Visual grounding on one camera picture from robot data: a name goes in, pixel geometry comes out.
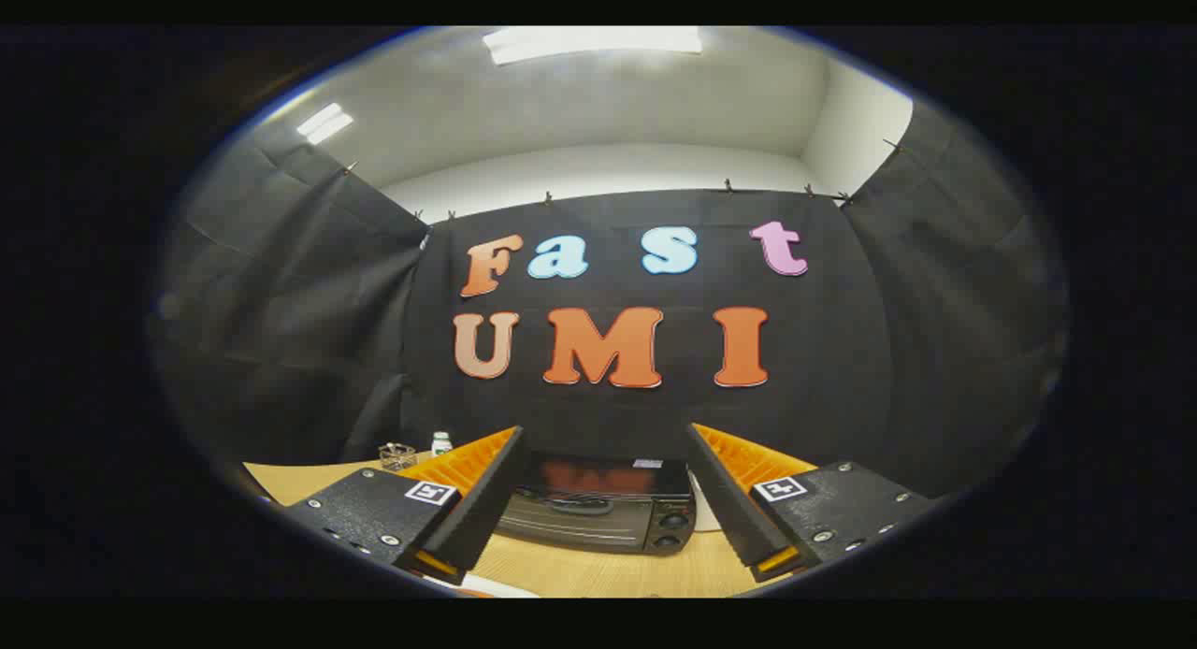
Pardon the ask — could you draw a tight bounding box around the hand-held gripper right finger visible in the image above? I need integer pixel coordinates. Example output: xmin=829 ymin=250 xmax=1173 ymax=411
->
xmin=685 ymin=423 xmax=936 ymax=584

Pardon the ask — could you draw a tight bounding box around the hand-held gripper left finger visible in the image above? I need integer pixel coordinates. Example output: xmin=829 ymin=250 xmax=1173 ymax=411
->
xmin=281 ymin=425 xmax=530 ymax=586

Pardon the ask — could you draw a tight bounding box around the black toaster oven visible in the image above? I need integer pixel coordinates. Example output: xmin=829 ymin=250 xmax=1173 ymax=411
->
xmin=496 ymin=451 xmax=698 ymax=556

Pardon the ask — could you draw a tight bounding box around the white bread toaster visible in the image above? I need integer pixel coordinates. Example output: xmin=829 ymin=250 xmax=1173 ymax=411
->
xmin=690 ymin=471 xmax=723 ymax=534

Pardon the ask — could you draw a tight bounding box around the white square plate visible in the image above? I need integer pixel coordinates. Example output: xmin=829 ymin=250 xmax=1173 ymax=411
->
xmin=421 ymin=572 xmax=541 ymax=599

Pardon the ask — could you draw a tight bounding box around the black backdrop cloth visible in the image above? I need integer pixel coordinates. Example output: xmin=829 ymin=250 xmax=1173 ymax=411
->
xmin=150 ymin=102 xmax=1067 ymax=500

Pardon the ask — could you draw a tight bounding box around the small ceiling light panel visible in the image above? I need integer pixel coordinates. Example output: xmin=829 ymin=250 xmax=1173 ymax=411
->
xmin=296 ymin=102 xmax=355 ymax=146

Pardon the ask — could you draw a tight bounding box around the large ceiling light panel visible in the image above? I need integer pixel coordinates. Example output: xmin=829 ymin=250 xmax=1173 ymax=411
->
xmin=482 ymin=26 xmax=704 ymax=66

